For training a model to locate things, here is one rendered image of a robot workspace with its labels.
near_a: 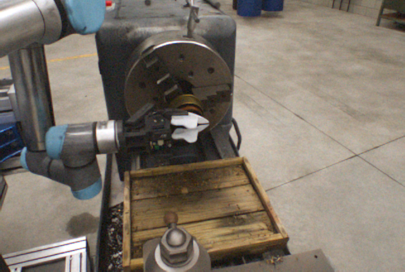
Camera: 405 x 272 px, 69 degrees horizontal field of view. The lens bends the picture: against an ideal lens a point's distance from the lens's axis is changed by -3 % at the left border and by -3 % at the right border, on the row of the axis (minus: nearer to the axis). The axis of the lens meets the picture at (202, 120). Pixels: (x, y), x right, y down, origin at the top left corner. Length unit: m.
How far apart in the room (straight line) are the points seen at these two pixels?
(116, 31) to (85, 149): 0.42
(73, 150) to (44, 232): 1.42
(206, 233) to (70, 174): 0.34
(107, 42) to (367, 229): 1.78
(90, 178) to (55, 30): 0.35
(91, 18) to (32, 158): 0.39
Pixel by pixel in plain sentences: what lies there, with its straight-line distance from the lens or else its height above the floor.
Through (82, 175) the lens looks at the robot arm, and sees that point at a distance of 0.74.
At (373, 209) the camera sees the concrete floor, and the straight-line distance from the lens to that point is 2.27.
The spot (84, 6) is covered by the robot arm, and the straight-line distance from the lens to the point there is 0.60.
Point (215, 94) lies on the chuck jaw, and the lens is 0.82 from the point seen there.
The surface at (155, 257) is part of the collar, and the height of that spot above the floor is 1.15.
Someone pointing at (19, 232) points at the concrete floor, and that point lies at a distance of 2.15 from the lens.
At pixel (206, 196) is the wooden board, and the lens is 0.81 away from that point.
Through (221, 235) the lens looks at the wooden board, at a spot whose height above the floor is 0.88.
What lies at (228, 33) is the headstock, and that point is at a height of 1.21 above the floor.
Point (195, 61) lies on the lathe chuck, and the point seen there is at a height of 1.18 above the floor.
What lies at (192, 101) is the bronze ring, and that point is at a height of 1.12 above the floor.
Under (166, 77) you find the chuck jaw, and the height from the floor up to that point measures 1.16.
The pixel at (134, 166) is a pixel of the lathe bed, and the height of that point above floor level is 0.84.
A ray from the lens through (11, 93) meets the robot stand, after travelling 0.95.
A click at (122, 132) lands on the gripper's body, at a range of 0.68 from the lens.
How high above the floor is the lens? 1.46
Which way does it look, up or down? 31 degrees down
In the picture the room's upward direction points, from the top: straight up
